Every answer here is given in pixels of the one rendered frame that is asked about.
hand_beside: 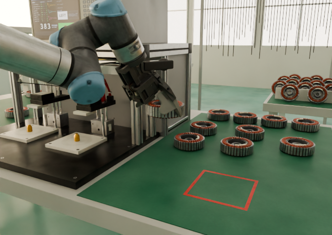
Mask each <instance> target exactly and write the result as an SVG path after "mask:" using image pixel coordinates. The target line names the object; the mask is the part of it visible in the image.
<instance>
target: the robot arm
mask: <svg viewBox="0 0 332 235"><path fill-rule="evenodd" d="M89 10H90V13H91V14H90V15H89V16H87V17H85V18H83V19H81V20H79V21H77V22H75V23H73V24H71V25H68V26H66V27H63V28H61V29H60V30H59V31H57V32H55V33H53V34H51V35H50V37H49V43H48V42H46V41H44V40H41V39H38V38H36V37H34V36H31V35H29V34H26V33H24V32H21V31H19V30H16V29H14V28H11V27H9V26H7V25H4V24H2V23H0V69H3V70H6V71H10V72H13V73H16V74H19V75H23V76H26V77H29V78H33V79H36V80H40V81H43V82H46V83H50V84H53V85H56V86H59V87H62V88H65V89H68V93H69V94H70V97H71V99H72V100H73V101H74V102H76V103H78V104H82V105H88V104H93V103H95V102H97V101H99V100H100V99H101V98H102V97H103V96H104V94H105V90H106V89H105V83H104V75H103V74H102V71H101V67H100V63H99V60H98V56H97V52H96V49H97V48H99V47H101V46H104V45H105V44H107V43H108V45H109V46H110V48H111V50H112V52H113V54H114V55H115V57H116V59H117V61H118V62H119V63H120V65H118V66H117V67H116V68H115V70H116V71H117V73H118V75H119V77H120V78H121V80H122V82H123V85H122V88H123V89H124V91H125V93H126V95H127V96H128V98H129V100H130V101H131V100H133V101H134V102H136V104H135V106H136V107H139V106H141V105H143V104H145V105H146V104H147V103H149V102H150V101H152V100H153V99H154V98H155V94H156V93H158V91H159V90H160V91H161V92H159V93H158V94H157V98H158V100H159V101H160V103H161V106H160V109H159V111H160V113H161V114H162V115H166V114H168V113H169V112H171V111H173V110H175V112H176V113H177V114H178V115H179V116H180V117H182V113H181V109H180V106H179V103H178V101H177V99H176V96H175V95H174V93H173V91H172V89H171V88H170V87H169V85H168V84H167V83H166V82H165V81H164V80H163V79H162V78H161V77H160V76H159V74H158V73H156V72H154V71H155V70H161V71H166V70H168V69H173V60H168V59H166V58H161V59H159V60H150V61H145V59H146V57H147V55H146V53H145V51H144V47H143V45H142V43H141V41H140V39H139V37H138V34H137V32H136V30H135V28H134V26H133V24H132V22H131V20H130V17H129V15H128V13H127V10H126V9H125V7H124V5H123V3H122V1H121V0H96V1H95V2H93V3H92V4H91V5H90V6H89ZM126 89H127V91H126ZM128 93H129V95H130V96H129V95H128Z"/></svg>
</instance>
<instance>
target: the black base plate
mask: <svg viewBox="0 0 332 235"><path fill-rule="evenodd" d="M28 124H30V125H31V124H35V125H41V126H46V127H52V128H55V126H51V125H48V122H47V115H43V117H39V118H37V117H34V118H30V119H27V120H25V122H21V123H12V124H9V125H5V126H2V127H0V134H2V133H5V132H8V131H12V130H15V129H18V128H21V127H24V126H27V125H28ZM57 129H59V132H56V133H53V134H50V135H48V136H45V137H42V138H39V139H36V140H34V141H31V142H29V143H24V142H20V141H15V140H11V139H6V138H2V137H0V168H4V169H7V170H10V171H14V172H17V173H21V174H24V175H27V176H31V177H34V178H37V179H41V180H44V181H48V182H51V183H54V184H58V185H61V186H64V187H67V188H71V189H74V190H77V189H78V188H80V187H81V186H83V185H85V184H86V183H88V182H89V181H91V180H92V179H94V178H96V177H97V176H99V175H100V174H102V173H103V172H105V171H107V170H108V169H110V168H111V167H113V166H114V165H116V164H118V163H119V162H121V161H122V160H124V159H125V158H127V157H129V156H130V155H132V154H133V153H135V152H136V151H138V150H140V149H141V148H143V147H145V146H146V145H148V144H149V143H151V142H152V141H154V140H156V139H157V138H159V132H156V135H154V136H153V137H150V136H146V130H143V143H142V144H140V145H136V144H132V138H131V128H130V127H124V126H118V125H114V132H113V133H111V134H109V135H105V137H106V138H107V141H105V142H103V143H101V144H99V145H97V146H95V147H93V148H91V149H89V150H87V151H85V152H83V153H81V154H79V155H77V154H73V153H68V152H64V151H60V150H55V149H51V148H46V147H45V144H47V143H49V142H52V141H54V140H57V139H59V138H62V137H65V136H67V135H70V134H72V133H75V132H79V133H84V134H90V135H95V136H101V137H103V135H102V134H96V133H92V132H91V122H90V121H86V120H80V119H73V118H69V124H68V125H66V126H63V127H57Z"/></svg>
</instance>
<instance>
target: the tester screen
mask: <svg viewBox="0 0 332 235"><path fill-rule="evenodd" d="M31 3H32V13H33V22H34V31H35V37H36V38H49V37H50V36H36V32H44V31H58V30H59V28H58V23H75V22H77V21H79V18H78V19H65V20H58V14H57V12H58V11H74V10H78V11H79V6H78V0H31ZM78 16H79V13H78ZM40 23H50V24H51V30H41V29H40Z"/></svg>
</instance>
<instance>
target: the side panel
mask: <svg viewBox="0 0 332 235"><path fill-rule="evenodd" d="M163 58H166V59H168V60H173V69H168V70H166V71H163V80H164V81H165V82H166V83H167V84H168V85H169V87H170V88H171V89H172V91H173V93H174V95H175V96H176V99H177V100H178V101H181V102H182V103H184V115H182V117H176V118H163V131H162V132H159V136H163V137H166V136H167V135H169V134H170V133H172V132H173V131H174V130H176V129H177V128H179V127H180V126H182V125H183V124H185V123H187V122H188V121H190V115H191V69H192V54H191V53H189V54H179V55H171V56H163Z"/></svg>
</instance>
